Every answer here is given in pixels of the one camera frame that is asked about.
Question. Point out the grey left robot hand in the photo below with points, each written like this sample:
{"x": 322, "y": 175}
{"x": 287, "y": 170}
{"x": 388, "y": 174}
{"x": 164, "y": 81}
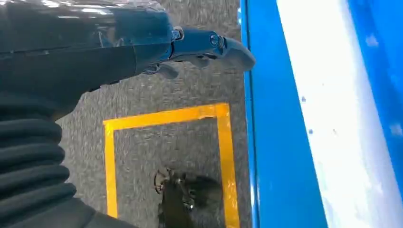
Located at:
{"x": 78, "y": 47}

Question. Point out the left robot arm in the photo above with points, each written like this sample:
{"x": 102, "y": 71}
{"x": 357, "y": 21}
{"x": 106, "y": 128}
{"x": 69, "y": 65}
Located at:
{"x": 31, "y": 163}

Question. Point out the yellow tape floor square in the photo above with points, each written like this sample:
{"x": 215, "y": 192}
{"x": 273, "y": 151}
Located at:
{"x": 224, "y": 157}

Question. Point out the black robot foot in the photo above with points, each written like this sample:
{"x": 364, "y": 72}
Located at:
{"x": 179, "y": 201}

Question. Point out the blue metal shelf rack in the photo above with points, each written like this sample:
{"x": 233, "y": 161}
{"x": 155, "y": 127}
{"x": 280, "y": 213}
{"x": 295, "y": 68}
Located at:
{"x": 274, "y": 126}

